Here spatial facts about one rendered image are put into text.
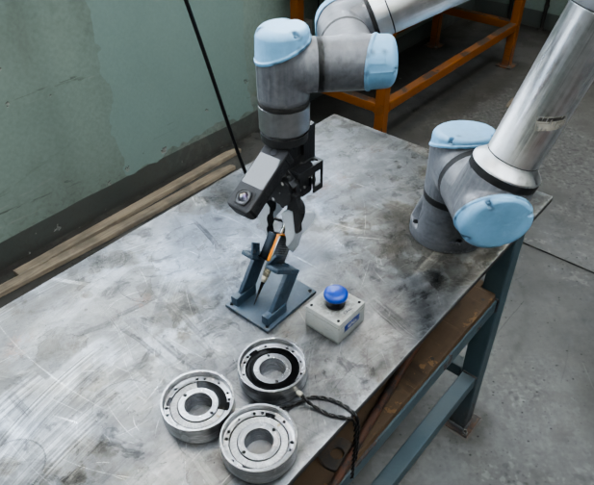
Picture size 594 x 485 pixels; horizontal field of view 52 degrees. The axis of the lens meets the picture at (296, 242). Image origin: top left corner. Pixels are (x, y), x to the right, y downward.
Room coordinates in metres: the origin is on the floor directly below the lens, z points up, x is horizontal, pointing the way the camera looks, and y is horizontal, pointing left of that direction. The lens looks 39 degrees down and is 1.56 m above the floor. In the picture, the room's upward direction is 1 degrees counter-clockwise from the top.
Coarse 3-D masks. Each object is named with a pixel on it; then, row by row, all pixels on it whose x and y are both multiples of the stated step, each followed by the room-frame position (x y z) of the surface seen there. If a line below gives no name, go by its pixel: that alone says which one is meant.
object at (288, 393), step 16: (240, 368) 0.59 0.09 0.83; (256, 368) 0.59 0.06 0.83; (272, 368) 0.61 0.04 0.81; (288, 368) 0.59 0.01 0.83; (304, 368) 0.58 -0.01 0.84; (240, 384) 0.57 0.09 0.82; (304, 384) 0.57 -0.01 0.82; (256, 400) 0.55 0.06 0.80; (272, 400) 0.54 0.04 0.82; (288, 400) 0.55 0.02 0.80
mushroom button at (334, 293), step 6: (330, 288) 0.72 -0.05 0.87; (336, 288) 0.72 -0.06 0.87; (342, 288) 0.72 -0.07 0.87; (324, 294) 0.71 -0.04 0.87; (330, 294) 0.70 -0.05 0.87; (336, 294) 0.70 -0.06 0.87; (342, 294) 0.70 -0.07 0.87; (348, 294) 0.71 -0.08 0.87; (330, 300) 0.69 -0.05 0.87; (336, 300) 0.69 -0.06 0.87; (342, 300) 0.69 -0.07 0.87
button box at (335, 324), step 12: (312, 300) 0.72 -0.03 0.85; (324, 300) 0.72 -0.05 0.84; (348, 300) 0.72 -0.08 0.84; (360, 300) 0.72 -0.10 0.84; (312, 312) 0.70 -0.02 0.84; (324, 312) 0.69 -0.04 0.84; (336, 312) 0.69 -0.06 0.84; (348, 312) 0.69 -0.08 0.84; (360, 312) 0.71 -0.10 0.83; (312, 324) 0.70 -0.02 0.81; (324, 324) 0.68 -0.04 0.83; (336, 324) 0.67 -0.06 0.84; (348, 324) 0.68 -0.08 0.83; (324, 336) 0.68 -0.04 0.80; (336, 336) 0.66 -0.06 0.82
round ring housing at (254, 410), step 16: (240, 416) 0.51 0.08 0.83; (256, 416) 0.51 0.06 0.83; (272, 416) 0.51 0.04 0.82; (288, 416) 0.50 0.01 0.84; (224, 432) 0.48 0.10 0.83; (256, 432) 0.49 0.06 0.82; (272, 432) 0.48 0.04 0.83; (288, 432) 0.48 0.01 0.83; (224, 448) 0.46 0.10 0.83; (240, 448) 0.46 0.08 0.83; (272, 448) 0.46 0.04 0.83; (288, 448) 0.45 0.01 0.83; (224, 464) 0.44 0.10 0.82; (240, 464) 0.43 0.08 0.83; (288, 464) 0.43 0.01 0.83; (256, 480) 0.42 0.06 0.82; (272, 480) 0.43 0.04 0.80
